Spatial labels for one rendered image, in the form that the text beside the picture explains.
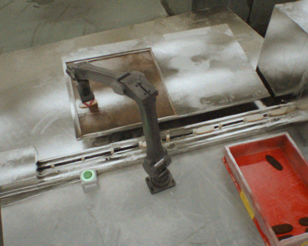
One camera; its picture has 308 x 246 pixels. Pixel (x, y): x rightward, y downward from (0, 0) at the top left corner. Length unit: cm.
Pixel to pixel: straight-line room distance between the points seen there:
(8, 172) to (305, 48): 140
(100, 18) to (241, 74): 269
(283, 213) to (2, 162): 123
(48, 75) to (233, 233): 139
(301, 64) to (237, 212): 73
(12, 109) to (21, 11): 289
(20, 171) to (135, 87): 66
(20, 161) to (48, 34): 273
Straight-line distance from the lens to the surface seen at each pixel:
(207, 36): 202
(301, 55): 159
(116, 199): 140
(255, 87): 182
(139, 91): 108
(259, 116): 172
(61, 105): 183
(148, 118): 112
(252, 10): 351
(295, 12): 168
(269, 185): 151
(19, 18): 451
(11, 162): 152
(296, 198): 152
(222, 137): 156
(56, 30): 410
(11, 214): 150
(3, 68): 222
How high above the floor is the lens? 205
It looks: 48 degrees down
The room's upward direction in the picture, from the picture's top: 1 degrees counter-clockwise
